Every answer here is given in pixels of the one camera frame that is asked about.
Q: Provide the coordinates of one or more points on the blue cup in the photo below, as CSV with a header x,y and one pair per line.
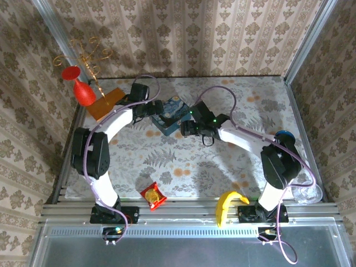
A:
x,y
285,134

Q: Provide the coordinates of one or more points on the red snack packet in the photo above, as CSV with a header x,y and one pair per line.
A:
x,y
152,196

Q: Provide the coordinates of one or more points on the aluminium front rail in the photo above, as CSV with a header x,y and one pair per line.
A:
x,y
189,214

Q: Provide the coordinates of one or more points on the aluminium side rail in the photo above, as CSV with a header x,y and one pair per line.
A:
x,y
299,111
66,155

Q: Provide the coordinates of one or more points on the floral tablecloth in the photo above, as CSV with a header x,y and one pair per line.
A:
x,y
194,167

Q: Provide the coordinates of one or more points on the aluminium corner post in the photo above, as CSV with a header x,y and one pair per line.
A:
x,y
308,39
61,33

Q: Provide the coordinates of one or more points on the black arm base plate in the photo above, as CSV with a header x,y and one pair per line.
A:
x,y
244,215
133,214

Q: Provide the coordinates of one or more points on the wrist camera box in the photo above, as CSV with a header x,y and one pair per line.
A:
x,y
203,111
139,91

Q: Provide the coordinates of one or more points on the small circuit board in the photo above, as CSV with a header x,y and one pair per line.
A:
x,y
264,231
111,231

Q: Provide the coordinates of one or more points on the clear plastic cup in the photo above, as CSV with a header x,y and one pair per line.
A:
x,y
306,194

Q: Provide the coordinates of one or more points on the yellow banana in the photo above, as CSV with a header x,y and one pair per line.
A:
x,y
222,205

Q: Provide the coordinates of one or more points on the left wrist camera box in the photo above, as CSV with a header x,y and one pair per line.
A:
x,y
139,91

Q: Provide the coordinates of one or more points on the grey metal tray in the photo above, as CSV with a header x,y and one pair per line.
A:
x,y
180,253

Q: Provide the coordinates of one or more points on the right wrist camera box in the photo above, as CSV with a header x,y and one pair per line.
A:
x,y
203,111

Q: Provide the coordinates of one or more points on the slotted metal strip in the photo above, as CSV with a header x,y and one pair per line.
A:
x,y
180,231

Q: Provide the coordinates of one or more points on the starry night tin box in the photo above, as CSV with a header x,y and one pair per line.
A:
x,y
173,109

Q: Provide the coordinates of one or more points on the red wine glass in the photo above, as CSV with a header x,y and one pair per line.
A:
x,y
83,93

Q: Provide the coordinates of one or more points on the orange wooden base block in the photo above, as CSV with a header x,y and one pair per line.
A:
x,y
105,107

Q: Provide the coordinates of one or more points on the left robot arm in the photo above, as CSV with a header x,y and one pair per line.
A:
x,y
89,153

